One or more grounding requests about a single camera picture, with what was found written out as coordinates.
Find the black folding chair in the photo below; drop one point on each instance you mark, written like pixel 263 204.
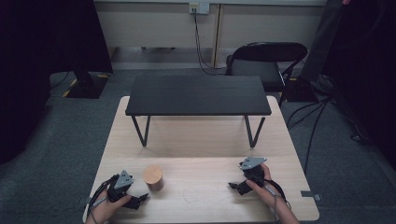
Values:
pixel 264 67

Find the person's left hand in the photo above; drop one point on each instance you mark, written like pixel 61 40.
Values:
pixel 107 208

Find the dark curtain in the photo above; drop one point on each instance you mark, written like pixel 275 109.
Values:
pixel 367 68
pixel 37 62

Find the grey stand post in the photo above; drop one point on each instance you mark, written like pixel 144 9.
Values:
pixel 323 40

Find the black shelf riser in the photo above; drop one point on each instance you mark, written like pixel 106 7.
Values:
pixel 198 95

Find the wooden cylinder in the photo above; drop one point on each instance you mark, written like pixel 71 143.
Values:
pixel 153 178

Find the black square stand base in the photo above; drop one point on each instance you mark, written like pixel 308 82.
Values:
pixel 299 90

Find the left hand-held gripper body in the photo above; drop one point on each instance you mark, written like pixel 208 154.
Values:
pixel 122 182

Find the white wall socket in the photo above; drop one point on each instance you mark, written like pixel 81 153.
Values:
pixel 199 8

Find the person's right hand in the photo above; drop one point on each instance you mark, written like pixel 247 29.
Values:
pixel 264 190

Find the yellow floor tape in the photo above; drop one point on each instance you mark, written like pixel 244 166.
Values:
pixel 70 88

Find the grey tape strip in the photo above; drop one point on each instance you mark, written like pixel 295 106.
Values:
pixel 311 195

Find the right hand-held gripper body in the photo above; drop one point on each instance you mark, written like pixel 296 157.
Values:
pixel 252 169

